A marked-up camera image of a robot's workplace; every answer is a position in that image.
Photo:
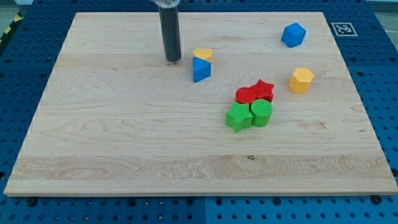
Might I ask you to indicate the silver rod mount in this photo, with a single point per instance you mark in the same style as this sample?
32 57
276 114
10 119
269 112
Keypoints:
166 2

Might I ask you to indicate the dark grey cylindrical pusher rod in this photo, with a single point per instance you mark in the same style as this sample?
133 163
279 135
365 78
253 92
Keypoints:
170 33

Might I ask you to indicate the blue triangle block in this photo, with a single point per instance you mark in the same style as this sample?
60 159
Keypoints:
201 69

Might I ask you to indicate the blue cube block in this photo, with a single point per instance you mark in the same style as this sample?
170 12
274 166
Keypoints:
293 35

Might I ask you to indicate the yellow hexagon block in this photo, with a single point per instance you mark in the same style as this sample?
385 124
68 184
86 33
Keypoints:
300 80

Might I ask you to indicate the yellow heart block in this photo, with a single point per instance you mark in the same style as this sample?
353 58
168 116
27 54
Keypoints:
205 54

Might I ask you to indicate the red cylinder block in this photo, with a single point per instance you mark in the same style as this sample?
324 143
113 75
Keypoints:
245 95

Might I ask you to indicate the red star block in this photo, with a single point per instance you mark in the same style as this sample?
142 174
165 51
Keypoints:
263 90

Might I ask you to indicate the green star block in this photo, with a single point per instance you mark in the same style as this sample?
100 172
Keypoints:
239 117

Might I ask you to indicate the light wooden board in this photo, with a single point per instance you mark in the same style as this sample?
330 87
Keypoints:
117 120

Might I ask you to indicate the green cylinder block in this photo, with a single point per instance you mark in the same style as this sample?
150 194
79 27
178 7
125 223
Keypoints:
261 110

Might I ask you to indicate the white fiducial marker tag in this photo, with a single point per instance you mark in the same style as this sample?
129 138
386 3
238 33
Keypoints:
344 29

